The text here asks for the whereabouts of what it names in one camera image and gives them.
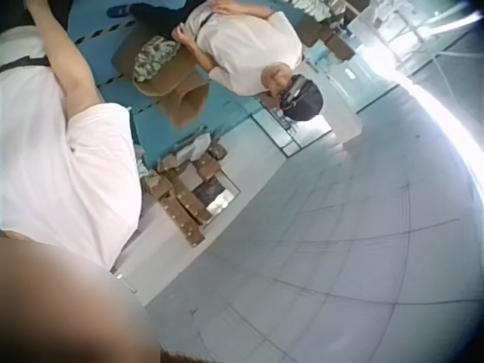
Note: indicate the dark framed panel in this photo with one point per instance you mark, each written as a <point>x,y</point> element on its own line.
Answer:
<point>213,191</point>

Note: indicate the camouflage patterned cloth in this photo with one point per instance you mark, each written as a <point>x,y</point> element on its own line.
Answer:
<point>155,58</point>

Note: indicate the heap of brown cartons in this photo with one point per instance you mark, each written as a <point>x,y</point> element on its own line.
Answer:
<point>181,196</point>

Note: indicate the rack with brown cartons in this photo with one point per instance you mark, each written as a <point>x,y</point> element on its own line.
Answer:
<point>332,26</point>

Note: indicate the white metal frame table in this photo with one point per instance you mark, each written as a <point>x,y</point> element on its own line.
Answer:
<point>401,19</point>

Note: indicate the open brown cardboard box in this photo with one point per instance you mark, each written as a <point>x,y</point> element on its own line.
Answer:
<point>181,94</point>

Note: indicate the white plastic bag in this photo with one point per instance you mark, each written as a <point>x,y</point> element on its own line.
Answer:
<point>198,145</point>

